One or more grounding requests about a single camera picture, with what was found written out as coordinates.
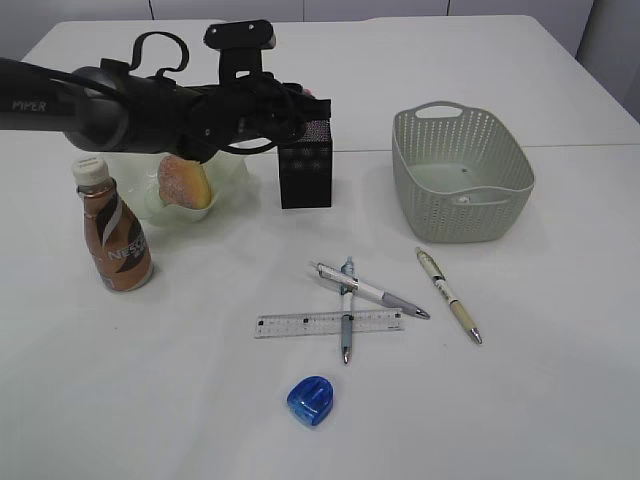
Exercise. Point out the blue pencil sharpener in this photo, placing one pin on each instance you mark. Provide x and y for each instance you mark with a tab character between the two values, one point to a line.
312	396

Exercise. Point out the brown coffee bottle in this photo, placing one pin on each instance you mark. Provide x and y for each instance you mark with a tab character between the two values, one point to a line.
113	233

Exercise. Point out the cream ballpoint pen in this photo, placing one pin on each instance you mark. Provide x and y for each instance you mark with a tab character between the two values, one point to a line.
437	277

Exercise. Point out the blue patterned pen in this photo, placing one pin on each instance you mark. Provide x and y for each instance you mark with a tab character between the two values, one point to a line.
346	323

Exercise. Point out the frosted green wavy plate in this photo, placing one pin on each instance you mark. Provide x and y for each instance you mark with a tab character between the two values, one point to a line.
137	184

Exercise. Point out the white grey ballpoint pen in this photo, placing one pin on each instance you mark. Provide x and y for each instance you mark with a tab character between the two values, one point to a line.
361	288

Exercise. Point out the green plastic woven basket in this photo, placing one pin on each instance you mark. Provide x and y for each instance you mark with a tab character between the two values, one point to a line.
459	179

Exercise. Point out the clear plastic ruler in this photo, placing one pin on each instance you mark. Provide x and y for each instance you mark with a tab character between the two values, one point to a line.
327	323

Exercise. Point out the yellow bread roll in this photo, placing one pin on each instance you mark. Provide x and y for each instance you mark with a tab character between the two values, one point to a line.
183	183

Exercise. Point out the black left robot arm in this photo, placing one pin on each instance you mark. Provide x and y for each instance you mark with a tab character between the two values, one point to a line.
107	109

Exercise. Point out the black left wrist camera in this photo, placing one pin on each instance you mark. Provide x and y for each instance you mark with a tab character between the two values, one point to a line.
240	46

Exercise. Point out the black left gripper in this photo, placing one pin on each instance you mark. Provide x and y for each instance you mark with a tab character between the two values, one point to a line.
249	116

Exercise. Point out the black mesh pen holder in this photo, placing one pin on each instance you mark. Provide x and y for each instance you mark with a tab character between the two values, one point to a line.
305	169

